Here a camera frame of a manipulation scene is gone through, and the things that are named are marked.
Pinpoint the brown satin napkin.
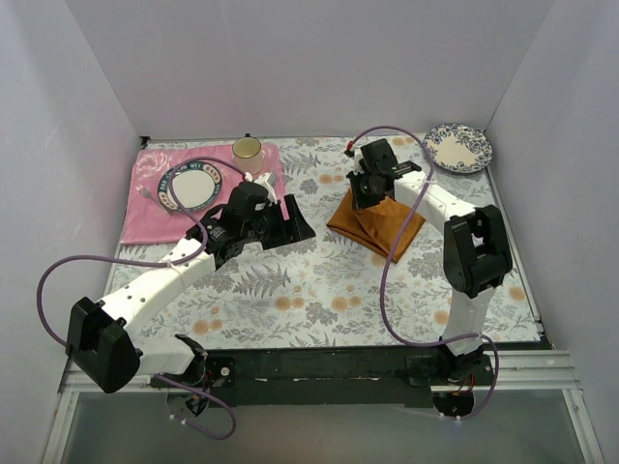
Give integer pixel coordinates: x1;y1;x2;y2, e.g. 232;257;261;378
327;189;426;263

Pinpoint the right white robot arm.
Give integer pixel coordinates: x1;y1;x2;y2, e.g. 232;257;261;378
345;139;513;385

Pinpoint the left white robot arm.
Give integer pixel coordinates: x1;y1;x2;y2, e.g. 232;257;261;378
66;182;315;393

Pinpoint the green rimmed white plate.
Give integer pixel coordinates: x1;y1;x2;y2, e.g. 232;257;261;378
157;160;222;212

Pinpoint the cream enamel mug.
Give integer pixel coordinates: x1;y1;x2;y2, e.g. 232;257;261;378
232;134;263;175

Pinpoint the floral tablecloth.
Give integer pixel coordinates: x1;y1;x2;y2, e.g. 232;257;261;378
96;132;543;353

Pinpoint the blue floral plate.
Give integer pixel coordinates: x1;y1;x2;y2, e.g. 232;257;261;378
424;123;493;174

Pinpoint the metal fork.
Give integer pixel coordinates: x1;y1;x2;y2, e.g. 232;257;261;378
135;185;172;217

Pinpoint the pink floral placemat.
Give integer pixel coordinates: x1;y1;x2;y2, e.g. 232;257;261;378
119;142;293;246

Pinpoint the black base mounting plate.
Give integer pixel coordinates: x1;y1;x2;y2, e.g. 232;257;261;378
150;346;493;407

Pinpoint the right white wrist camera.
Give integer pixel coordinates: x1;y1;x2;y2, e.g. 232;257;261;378
344;141;367;178

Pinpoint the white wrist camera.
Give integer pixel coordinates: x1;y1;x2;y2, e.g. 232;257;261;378
244;172;278;203
344;141;367;178

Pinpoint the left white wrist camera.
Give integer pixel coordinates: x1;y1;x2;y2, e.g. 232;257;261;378
244;172;278;203

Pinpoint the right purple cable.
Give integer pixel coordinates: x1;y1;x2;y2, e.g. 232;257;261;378
345;126;501;421

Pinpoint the purple cable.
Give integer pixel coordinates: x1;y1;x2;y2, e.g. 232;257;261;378
345;126;501;421
37;158;252;440

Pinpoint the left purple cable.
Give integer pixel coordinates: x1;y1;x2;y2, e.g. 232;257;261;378
37;158;252;440

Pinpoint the aluminium frame rail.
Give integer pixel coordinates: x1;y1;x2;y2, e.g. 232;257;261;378
41;352;170;463

